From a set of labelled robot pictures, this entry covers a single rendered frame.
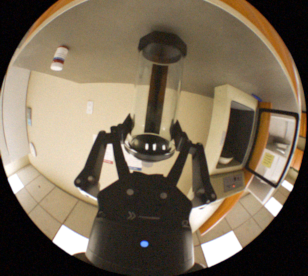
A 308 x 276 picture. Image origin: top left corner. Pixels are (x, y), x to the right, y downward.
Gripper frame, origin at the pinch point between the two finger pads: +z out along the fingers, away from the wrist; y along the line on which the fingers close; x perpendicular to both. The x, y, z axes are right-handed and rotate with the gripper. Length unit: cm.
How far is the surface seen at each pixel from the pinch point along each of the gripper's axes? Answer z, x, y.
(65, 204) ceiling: -16, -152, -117
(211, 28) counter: 0.7, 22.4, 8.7
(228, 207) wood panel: -8, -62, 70
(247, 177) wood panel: 3, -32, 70
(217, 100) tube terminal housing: 28.3, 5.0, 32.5
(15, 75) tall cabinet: 32, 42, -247
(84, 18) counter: -1.1, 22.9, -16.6
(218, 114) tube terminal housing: 23.7, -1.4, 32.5
